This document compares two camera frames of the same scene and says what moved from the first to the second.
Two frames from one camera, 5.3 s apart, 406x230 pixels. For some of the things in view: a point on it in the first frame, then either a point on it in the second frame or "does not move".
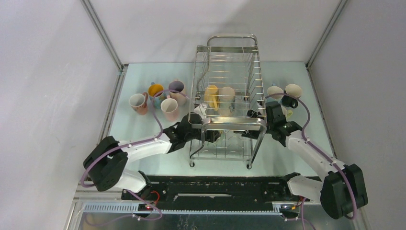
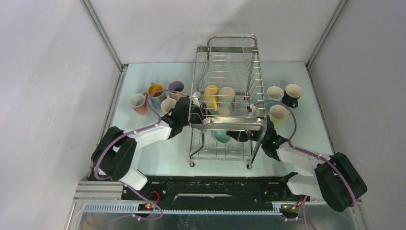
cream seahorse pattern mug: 226,97 does not move
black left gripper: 208,135 to 205,110
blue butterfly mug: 153,88 does not move
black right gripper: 253,135 to 239,135
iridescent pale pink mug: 177,86 does not move
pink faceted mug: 169,107 does not move
